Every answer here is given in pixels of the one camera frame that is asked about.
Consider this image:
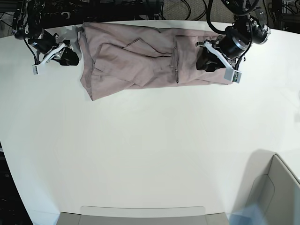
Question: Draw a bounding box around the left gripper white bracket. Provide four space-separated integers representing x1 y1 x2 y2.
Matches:
195 38 241 83

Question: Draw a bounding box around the blue translucent object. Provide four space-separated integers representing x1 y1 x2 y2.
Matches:
229 203 268 225

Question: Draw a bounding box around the grey bin right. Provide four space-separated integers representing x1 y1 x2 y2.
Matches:
245 154 300 225

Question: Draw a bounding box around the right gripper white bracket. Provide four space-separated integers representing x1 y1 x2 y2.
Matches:
31 38 79 75

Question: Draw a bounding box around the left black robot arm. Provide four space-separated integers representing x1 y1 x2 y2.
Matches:
195 0 270 83

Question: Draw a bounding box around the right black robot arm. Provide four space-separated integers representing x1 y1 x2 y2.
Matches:
12 0 79 75

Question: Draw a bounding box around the mauve pink T-shirt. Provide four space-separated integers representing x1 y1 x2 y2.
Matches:
79 22 229 100

